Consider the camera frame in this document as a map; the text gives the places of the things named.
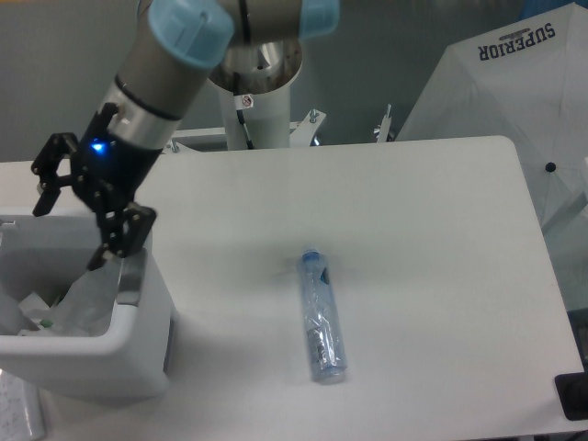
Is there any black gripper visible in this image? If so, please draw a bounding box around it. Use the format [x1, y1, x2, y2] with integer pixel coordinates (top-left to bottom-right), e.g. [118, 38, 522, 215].
[31, 102, 162, 270]

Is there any white plastic bag green print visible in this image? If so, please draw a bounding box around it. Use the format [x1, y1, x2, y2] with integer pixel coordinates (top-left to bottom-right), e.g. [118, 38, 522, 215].
[48, 261, 120, 337]

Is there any crushed clear plastic bottle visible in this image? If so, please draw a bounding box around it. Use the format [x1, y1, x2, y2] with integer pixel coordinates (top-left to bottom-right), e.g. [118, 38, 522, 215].
[297, 249, 348, 384]

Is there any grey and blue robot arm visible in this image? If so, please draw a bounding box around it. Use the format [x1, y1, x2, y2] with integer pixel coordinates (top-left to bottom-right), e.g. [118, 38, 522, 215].
[31, 1, 340, 270]

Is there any white trash can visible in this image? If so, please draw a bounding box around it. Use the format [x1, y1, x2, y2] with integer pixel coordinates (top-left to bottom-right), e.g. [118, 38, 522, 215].
[1, 207, 177, 399]

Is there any trash inside the can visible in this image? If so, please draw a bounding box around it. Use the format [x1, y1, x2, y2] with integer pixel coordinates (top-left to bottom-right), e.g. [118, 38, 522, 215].
[1, 290, 62, 337]

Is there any white paper sheet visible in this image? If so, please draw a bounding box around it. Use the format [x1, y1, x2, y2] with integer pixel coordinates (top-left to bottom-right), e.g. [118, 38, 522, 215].
[1, 369, 46, 440]

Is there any white Superior umbrella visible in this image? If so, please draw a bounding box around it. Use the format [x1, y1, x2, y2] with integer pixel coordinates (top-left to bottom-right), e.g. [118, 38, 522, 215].
[399, 3, 587, 297]

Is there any black device at table edge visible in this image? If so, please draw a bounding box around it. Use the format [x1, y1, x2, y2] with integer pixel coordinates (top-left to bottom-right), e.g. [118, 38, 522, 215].
[554, 372, 587, 421]

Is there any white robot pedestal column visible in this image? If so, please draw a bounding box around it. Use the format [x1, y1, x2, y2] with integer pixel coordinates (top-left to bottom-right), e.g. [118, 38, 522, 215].
[216, 85, 290, 151]

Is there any white metal base frame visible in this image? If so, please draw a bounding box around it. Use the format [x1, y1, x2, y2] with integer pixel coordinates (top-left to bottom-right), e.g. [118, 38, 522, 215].
[165, 103, 398, 153]

